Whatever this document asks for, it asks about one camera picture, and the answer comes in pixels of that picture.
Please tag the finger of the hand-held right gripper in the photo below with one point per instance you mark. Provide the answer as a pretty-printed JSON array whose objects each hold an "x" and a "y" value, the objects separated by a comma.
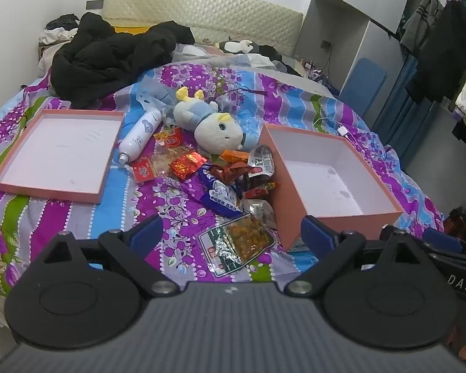
[
  {"x": 442, "y": 239},
  {"x": 456, "y": 260}
]

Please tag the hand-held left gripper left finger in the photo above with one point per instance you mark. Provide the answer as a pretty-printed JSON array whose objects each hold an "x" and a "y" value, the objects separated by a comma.
[{"x": 149, "y": 233}]

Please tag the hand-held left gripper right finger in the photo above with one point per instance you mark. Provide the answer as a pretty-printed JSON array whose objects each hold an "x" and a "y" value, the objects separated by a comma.
[{"x": 314, "y": 235}]

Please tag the pink cardboard box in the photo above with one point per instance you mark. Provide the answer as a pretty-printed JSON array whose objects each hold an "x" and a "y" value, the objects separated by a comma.
[{"x": 295, "y": 209}]

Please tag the silver clear snack packet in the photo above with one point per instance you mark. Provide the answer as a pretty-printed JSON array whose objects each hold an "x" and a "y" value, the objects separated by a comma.
[{"x": 260, "y": 211}]

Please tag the clear orange snack packet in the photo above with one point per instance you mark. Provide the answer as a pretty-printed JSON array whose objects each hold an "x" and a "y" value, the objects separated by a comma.
[{"x": 242, "y": 237}]

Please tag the shiny red snack packet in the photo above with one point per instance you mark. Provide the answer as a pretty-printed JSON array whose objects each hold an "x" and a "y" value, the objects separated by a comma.
[{"x": 187, "y": 165}]

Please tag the blue white snack packet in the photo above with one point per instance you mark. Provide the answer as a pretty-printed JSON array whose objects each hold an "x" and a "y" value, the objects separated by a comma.
[{"x": 221, "y": 196}]

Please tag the dark red snack packet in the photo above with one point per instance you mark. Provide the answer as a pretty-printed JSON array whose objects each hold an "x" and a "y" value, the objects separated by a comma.
[{"x": 229, "y": 173}]

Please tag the floral bed sheet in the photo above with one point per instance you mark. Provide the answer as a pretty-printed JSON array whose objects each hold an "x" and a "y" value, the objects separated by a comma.
[{"x": 171, "y": 206}]

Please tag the white spray bottle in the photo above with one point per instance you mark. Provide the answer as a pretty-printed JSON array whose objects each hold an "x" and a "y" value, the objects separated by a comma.
[{"x": 139, "y": 136}]

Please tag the pink box lid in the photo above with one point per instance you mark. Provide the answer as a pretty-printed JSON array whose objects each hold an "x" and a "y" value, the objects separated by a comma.
[{"x": 58, "y": 151}]

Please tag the white blue plush toy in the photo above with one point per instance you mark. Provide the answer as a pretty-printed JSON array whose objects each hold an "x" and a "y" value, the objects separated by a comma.
[{"x": 217, "y": 130}]

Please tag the light blue plastic bag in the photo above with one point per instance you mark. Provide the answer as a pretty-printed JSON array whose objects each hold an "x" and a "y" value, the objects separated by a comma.
[{"x": 153, "y": 93}]

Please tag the blue curtain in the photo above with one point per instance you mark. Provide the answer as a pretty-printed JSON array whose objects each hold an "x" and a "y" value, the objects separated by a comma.
[{"x": 396, "y": 101}]

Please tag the blue padded chair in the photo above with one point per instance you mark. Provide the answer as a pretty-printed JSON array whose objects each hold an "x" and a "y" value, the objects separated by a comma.
[{"x": 363, "y": 81}]

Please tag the black jacket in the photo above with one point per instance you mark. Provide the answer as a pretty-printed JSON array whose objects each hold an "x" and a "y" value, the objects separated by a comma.
[{"x": 108, "y": 58}]

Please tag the hanging black coat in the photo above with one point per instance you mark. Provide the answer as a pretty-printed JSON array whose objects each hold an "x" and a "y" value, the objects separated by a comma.
[{"x": 446, "y": 50}]

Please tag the black white penguin plush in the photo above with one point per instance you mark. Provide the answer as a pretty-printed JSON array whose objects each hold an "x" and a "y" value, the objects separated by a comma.
[{"x": 239, "y": 46}]

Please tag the hanging grey striped jacket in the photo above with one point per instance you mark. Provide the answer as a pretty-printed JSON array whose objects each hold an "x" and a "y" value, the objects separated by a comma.
[{"x": 421, "y": 19}]

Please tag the pile of clothes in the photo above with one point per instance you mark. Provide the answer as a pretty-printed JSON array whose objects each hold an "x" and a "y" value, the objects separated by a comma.
[{"x": 58, "y": 31}]

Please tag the white wardrobe cabinet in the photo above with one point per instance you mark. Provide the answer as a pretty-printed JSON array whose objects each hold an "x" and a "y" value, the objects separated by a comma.
[{"x": 345, "y": 11}]

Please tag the cream quilted headboard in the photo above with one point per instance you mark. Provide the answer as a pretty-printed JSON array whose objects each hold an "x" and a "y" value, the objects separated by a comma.
[{"x": 202, "y": 6}]

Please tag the dark wall socket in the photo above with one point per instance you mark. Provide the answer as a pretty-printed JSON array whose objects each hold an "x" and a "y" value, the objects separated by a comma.
[{"x": 94, "y": 4}]

